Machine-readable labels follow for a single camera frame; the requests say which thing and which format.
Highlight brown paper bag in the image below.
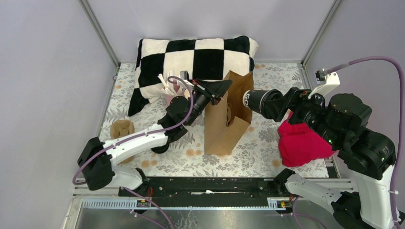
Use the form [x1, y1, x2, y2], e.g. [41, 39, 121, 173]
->
[204, 71, 254, 155]

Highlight black cup lid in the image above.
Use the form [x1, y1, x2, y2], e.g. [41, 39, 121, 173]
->
[262, 89, 283, 120]

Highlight floral table mat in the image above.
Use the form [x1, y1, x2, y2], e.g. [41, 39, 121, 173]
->
[99, 63, 329, 178]

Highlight pink cup holder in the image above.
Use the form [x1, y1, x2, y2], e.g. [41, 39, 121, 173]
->
[163, 84, 184, 105]

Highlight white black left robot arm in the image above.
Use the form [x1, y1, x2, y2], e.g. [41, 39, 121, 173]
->
[73, 76, 232, 196]

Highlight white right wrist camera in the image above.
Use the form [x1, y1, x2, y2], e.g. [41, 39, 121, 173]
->
[308, 69, 341, 99]

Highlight brown cardboard cup carrier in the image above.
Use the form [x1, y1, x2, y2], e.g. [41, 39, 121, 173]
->
[226, 104, 234, 127]

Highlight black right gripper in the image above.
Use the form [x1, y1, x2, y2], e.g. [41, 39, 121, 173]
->
[262, 85, 341, 145]

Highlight white wrapped straws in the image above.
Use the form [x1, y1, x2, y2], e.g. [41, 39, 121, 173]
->
[158, 70, 186, 97]

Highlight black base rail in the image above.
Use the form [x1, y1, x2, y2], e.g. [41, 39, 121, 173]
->
[135, 177, 295, 208]

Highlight red cloth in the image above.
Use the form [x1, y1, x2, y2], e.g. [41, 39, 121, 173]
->
[277, 111, 335, 167]

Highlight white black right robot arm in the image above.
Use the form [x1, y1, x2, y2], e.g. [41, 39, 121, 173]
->
[259, 88, 400, 229]

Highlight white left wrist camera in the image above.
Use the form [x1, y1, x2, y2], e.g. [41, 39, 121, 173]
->
[180, 71, 193, 87]

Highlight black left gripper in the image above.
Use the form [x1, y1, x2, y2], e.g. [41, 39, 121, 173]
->
[186, 79, 233, 126]

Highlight black white checkered pillow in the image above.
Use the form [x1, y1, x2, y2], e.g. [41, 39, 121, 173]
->
[128, 36, 259, 117]

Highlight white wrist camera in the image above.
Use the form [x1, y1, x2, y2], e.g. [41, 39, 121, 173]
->
[180, 71, 193, 87]
[308, 69, 341, 99]

